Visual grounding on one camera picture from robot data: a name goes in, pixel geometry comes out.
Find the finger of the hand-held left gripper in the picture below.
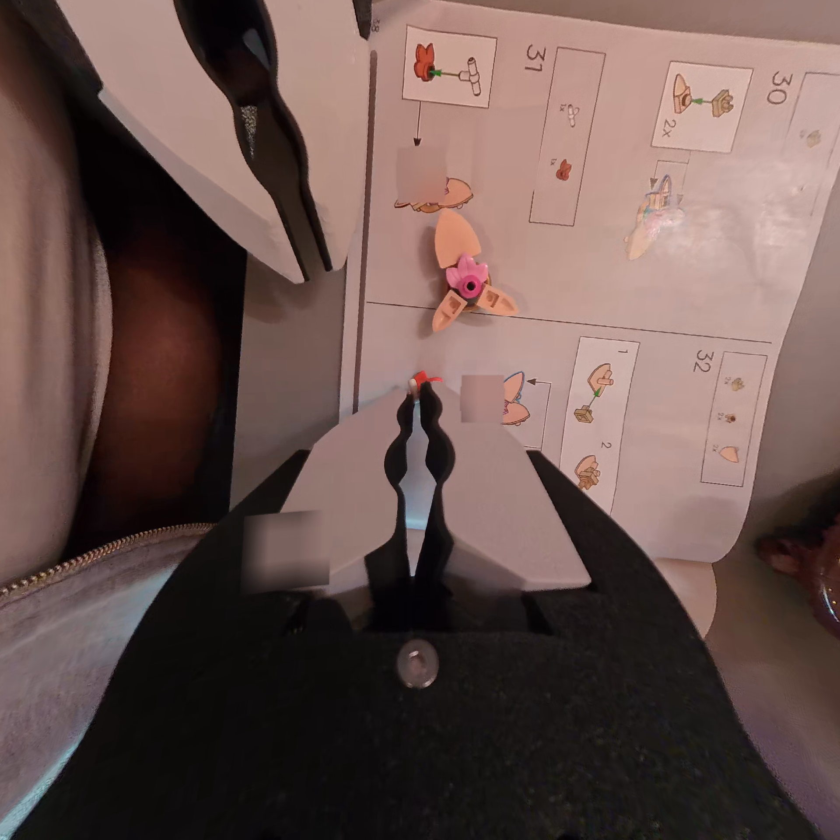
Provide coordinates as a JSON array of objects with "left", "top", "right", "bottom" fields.
[
  {"left": 58, "top": 0, "right": 311, "bottom": 284},
  {"left": 243, "top": 0, "right": 371, "bottom": 271}
]

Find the person's light garment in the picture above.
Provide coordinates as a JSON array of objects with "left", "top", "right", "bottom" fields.
[{"left": 0, "top": 0, "right": 116, "bottom": 585}]

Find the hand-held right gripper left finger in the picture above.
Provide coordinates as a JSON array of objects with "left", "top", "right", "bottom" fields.
[{"left": 282, "top": 388, "right": 409, "bottom": 631}]

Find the dark brown beaded object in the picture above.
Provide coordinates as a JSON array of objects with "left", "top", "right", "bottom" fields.
[{"left": 755, "top": 479, "right": 840, "bottom": 641}]

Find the person's leg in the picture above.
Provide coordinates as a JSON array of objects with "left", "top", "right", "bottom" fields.
[{"left": 66, "top": 98, "right": 247, "bottom": 546}]

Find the toy brick flower assembly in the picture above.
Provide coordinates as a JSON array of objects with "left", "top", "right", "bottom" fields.
[{"left": 430, "top": 209, "right": 521, "bottom": 334}]

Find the toy brick instruction booklet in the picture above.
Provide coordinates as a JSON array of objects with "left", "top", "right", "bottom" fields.
[{"left": 338, "top": 0, "right": 829, "bottom": 641}]

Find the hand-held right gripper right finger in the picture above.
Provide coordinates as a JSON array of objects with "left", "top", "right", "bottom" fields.
[{"left": 412, "top": 381, "right": 592, "bottom": 631}]

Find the grey zippered cloth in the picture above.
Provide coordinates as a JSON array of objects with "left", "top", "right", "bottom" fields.
[{"left": 0, "top": 521, "right": 217, "bottom": 837}]

